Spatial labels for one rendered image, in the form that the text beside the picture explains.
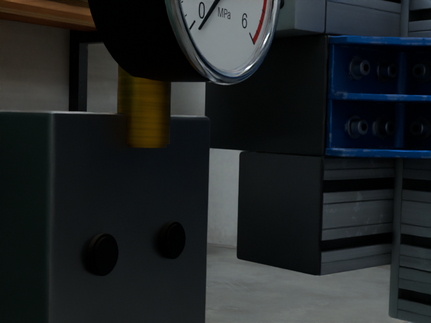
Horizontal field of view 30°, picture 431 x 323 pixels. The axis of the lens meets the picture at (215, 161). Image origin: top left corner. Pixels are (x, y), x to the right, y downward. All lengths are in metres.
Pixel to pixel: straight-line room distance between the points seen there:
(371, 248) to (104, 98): 3.36
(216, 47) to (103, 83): 3.73
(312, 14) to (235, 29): 0.36
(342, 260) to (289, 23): 0.19
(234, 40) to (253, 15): 0.01
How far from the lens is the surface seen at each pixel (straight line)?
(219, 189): 3.92
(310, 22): 0.59
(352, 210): 0.63
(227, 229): 3.91
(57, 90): 3.73
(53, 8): 3.02
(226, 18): 0.23
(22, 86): 3.58
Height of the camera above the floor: 0.62
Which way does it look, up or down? 3 degrees down
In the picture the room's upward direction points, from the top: 2 degrees clockwise
